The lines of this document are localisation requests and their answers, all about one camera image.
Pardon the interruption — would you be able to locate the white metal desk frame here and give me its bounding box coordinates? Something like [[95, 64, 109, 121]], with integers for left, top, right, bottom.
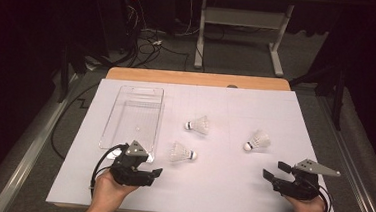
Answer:
[[192, 0, 296, 78]]

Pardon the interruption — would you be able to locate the black floor cable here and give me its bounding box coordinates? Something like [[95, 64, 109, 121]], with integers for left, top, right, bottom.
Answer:
[[49, 79, 101, 163]]

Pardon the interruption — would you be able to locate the hand-held gripper cable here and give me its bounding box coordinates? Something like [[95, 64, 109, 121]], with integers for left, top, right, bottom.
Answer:
[[89, 140, 130, 192], [312, 184, 336, 212]]

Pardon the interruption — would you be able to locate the dark computer tower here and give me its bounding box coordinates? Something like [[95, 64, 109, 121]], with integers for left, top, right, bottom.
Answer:
[[92, 0, 141, 55]]

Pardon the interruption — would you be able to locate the aluminium rail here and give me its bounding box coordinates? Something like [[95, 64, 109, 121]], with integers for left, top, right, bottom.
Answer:
[[308, 94, 376, 212], [0, 68, 80, 212]]

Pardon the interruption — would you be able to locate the person's left hand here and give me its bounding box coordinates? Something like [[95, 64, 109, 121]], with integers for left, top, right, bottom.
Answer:
[[90, 169, 141, 212]]

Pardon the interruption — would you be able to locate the left hand-held gripper cable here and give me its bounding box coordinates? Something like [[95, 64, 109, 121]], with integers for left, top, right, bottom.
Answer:
[[89, 140, 130, 192]]

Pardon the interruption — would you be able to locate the right hand-held gripper cable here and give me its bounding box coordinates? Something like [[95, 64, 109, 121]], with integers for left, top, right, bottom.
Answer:
[[312, 184, 336, 212]]

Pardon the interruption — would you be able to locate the white feather shuttlecock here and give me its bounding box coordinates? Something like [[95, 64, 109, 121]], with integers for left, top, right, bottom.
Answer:
[[242, 128, 273, 154], [167, 142, 198, 165], [183, 114, 211, 137]]

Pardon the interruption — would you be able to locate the tangle of floor cables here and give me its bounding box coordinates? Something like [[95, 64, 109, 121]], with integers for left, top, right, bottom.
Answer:
[[122, 0, 197, 72]]

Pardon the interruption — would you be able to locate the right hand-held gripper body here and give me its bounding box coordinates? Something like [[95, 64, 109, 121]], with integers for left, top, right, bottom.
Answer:
[[271, 156, 343, 204]]

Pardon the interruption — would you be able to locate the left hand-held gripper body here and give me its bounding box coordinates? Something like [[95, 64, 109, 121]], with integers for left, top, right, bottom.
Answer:
[[107, 138, 158, 189]]

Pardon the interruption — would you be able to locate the black metal stand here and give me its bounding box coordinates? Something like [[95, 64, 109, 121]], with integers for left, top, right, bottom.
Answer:
[[287, 58, 347, 132], [56, 41, 92, 105]]

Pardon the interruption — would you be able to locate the clear plastic tray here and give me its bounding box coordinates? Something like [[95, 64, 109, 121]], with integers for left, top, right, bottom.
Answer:
[[97, 83, 165, 164]]

